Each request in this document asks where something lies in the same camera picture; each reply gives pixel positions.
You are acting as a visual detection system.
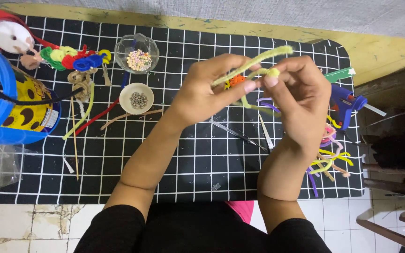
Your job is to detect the brown wooden stool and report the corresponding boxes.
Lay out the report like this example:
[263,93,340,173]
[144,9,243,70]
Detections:
[356,200,405,253]

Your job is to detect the heap of mixed pipe-cleaner scraps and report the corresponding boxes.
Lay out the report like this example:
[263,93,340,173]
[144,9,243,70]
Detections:
[306,114,354,198]

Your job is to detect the heap of pastel beads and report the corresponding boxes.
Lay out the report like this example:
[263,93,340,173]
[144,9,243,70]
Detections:
[126,49,153,72]

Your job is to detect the clear-handled pointed tool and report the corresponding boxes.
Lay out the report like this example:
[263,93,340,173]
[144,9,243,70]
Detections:
[208,118,268,152]

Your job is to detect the person's right hand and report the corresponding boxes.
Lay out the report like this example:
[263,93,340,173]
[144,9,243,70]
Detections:
[262,56,332,156]

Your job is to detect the thin wooden skewer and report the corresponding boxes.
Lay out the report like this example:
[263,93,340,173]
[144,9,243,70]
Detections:
[69,96,80,182]

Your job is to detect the long green pipe cleaner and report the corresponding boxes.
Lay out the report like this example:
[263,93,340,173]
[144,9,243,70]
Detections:
[62,82,96,141]

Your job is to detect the dark wooden furniture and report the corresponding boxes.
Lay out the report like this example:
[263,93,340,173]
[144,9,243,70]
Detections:
[353,58,405,198]

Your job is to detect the person's left hand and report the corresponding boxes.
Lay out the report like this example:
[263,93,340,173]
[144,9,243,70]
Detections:
[172,53,261,129]

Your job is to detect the orange pipe cleaner flower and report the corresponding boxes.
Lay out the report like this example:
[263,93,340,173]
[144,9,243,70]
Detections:
[224,73,247,90]

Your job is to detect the white ribbon spool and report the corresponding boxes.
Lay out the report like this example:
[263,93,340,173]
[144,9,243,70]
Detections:
[0,20,35,54]

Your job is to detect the small white paper scrap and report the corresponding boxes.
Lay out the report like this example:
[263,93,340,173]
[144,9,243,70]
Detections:
[63,157,75,175]

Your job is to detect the red pipe cleaner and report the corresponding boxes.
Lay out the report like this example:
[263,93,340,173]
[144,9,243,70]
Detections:
[74,98,121,137]

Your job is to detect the light green pipe cleaner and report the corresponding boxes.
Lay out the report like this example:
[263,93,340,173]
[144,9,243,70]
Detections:
[211,45,294,110]

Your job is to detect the green white flat stick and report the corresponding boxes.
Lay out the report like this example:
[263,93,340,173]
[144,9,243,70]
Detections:
[323,67,356,84]

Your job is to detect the heap of coloured pipe-cleaner coils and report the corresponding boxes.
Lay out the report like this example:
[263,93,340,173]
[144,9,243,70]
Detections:
[40,45,113,72]

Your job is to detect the purple pipe cleaner pieces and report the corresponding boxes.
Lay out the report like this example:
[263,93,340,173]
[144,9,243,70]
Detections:
[256,97,281,114]

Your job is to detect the clear glue stick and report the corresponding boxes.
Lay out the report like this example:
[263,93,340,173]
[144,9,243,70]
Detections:
[362,102,388,117]

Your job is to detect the blue hot glue gun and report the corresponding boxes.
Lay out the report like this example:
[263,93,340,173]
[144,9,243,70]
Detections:
[329,83,368,131]

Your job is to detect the pink cloth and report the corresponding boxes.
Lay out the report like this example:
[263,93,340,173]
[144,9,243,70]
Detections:
[225,200,256,225]

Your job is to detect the clear glass bowl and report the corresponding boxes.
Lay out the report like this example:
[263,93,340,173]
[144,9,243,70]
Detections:
[113,33,160,75]

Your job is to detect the heap of silver beads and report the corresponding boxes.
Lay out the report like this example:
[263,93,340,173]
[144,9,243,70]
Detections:
[129,92,148,110]

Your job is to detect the small white bowl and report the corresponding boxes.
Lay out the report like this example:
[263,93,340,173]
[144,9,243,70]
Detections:
[119,82,155,116]

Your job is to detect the white metal tweezers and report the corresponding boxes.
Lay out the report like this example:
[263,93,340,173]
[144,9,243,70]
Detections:
[258,113,275,151]

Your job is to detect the brown pipe cleaner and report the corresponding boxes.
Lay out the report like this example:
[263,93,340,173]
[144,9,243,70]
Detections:
[99,108,164,131]

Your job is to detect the tan pipe cleaner coils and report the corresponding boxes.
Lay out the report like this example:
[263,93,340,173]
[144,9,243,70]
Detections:
[67,68,98,103]

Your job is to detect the black pipe cleaner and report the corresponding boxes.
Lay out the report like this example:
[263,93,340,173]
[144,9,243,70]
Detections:
[0,84,84,106]

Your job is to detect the black white-grid tablecloth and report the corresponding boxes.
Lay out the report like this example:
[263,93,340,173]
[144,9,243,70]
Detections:
[0,15,365,205]

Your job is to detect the beige pink pipe cleaner figure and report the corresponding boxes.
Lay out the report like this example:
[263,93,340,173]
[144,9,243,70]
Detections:
[14,37,45,70]

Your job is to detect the person's black clothing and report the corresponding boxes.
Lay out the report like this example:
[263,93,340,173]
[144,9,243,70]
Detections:
[73,202,333,253]

